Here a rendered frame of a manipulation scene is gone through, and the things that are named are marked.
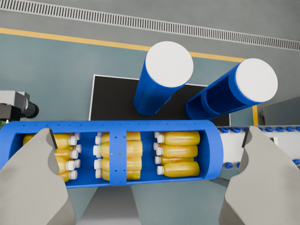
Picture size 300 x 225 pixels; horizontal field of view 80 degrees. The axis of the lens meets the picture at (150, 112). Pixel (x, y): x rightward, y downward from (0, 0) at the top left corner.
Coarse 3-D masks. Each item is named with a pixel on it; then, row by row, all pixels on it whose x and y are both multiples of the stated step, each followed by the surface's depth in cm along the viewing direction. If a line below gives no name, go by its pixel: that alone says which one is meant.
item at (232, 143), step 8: (224, 136) 110; (232, 136) 111; (240, 136) 111; (272, 136) 115; (280, 136) 116; (288, 136) 117; (296, 136) 118; (224, 144) 109; (232, 144) 110; (240, 144) 110; (280, 144) 115; (288, 144) 116; (296, 144) 117; (80, 152) 95; (224, 152) 108; (232, 152) 109; (240, 152) 109; (288, 152) 115; (296, 152) 116; (224, 160) 107; (232, 160) 108; (240, 160) 108; (232, 168) 112
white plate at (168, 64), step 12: (156, 48) 102; (168, 48) 103; (180, 48) 104; (156, 60) 100; (168, 60) 102; (180, 60) 103; (156, 72) 99; (168, 72) 100; (180, 72) 101; (168, 84) 99; (180, 84) 100
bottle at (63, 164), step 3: (57, 159) 73; (60, 159) 74; (63, 159) 75; (60, 162) 73; (63, 162) 73; (66, 162) 75; (60, 165) 72; (63, 165) 73; (66, 165) 74; (60, 168) 72; (63, 168) 73; (66, 168) 74; (60, 171) 73; (63, 171) 74
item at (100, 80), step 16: (96, 80) 183; (112, 80) 186; (128, 80) 189; (96, 96) 180; (112, 96) 183; (128, 96) 185; (176, 96) 194; (192, 96) 197; (96, 112) 177; (112, 112) 179; (128, 112) 182; (160, 112) 187; (176, 112) 190
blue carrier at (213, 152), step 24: (144, 120) 84; (168, 120) 85; (192, 120) 86; (0, 144) 63; (120, 144) 69; (144, 144) 98; (216, 144) 75; (0, 168) 62; (120, 168) 69; (144, 168) 92; (216, 168) 76
